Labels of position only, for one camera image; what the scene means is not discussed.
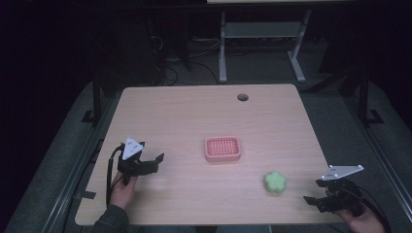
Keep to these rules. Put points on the pink soap dish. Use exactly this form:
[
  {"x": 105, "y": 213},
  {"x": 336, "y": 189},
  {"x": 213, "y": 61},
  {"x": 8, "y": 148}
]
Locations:
[{"x": 223, "y": 149}]

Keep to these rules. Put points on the person's right hand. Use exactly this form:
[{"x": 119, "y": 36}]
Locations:
[{"x": 362, "y": 223}]

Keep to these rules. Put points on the green flower-shaped soap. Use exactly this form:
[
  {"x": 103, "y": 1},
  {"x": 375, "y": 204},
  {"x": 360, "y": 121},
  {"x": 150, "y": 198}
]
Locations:
[{"x": 275, "y": 183}]

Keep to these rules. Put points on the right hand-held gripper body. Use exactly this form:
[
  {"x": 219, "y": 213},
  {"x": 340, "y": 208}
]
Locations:
[{"x": 343, "y": 195}]

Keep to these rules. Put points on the grey tape strip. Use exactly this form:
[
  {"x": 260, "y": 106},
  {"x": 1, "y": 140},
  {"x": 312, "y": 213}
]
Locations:
[{"x": 85, "y": 194}]

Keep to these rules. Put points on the white metal desk frame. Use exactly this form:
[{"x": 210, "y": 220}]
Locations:
[{"x": 259, "y": 29}]

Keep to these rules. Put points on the black metal stand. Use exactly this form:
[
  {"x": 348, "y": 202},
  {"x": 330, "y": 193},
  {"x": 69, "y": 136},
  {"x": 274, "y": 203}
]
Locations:
[
  {"x": 96, "y": 97},
  {"x": 364, "y": 97}
]

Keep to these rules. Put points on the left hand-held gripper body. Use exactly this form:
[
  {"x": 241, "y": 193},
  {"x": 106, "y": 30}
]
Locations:
[{"x": 137, "y": 167}]

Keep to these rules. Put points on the person's left hand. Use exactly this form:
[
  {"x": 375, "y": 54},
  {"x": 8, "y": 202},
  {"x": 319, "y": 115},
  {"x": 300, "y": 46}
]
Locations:
[{"x": 121, "y": 194}]

